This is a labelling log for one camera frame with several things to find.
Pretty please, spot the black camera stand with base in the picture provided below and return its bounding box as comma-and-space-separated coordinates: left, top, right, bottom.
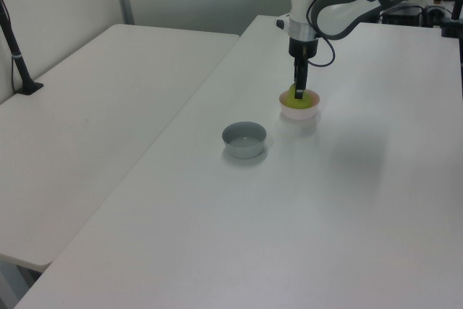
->
0, 0, 45, 96

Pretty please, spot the black clamp camera stand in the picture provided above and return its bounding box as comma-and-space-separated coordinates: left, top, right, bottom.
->
439, 0, 463, 38

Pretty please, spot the grey bowl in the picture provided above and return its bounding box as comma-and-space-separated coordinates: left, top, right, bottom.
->
221, 121, 268, 160

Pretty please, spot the black equipment box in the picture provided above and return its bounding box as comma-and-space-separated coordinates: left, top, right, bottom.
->
381, 4, 424, 27

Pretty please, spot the white side table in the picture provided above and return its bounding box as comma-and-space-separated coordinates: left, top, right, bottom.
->
0, 23, 242, 273

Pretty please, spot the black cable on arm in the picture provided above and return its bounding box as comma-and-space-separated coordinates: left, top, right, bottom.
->
307, 0, 366, 68

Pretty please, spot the pink bowl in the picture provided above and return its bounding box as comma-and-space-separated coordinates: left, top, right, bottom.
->
278, 90, 322, 121

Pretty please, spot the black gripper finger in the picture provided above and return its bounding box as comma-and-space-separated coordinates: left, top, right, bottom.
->
293, 58, 305, 101
300, 58, 310, 90

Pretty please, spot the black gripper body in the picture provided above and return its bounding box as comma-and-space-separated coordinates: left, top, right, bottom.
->
288, 35, 320, 60

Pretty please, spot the green pear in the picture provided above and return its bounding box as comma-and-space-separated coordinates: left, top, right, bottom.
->
285, 83, 314, 110

